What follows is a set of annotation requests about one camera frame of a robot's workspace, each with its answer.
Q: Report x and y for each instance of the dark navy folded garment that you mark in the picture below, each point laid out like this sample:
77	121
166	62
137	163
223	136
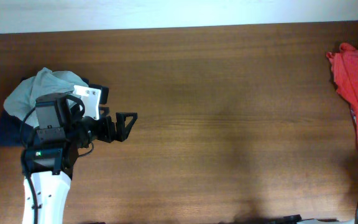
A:
10	127

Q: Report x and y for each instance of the light grey folded shirt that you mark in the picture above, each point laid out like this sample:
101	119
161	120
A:
23	98

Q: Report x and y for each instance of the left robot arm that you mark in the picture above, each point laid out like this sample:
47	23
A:
68	122

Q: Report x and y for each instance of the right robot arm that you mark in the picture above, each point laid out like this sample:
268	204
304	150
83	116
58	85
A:
296	219

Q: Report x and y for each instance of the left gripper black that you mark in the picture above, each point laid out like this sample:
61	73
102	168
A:
110	134

